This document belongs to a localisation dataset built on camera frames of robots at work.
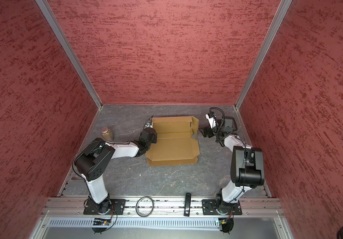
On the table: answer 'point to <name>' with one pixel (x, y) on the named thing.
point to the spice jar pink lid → (107, 134)
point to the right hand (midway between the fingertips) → (203, 127)
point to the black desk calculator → (228, 125)
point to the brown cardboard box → (176, 142)
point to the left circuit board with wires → (98, 221)
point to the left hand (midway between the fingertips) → (152, 133)
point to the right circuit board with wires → (226, 225)
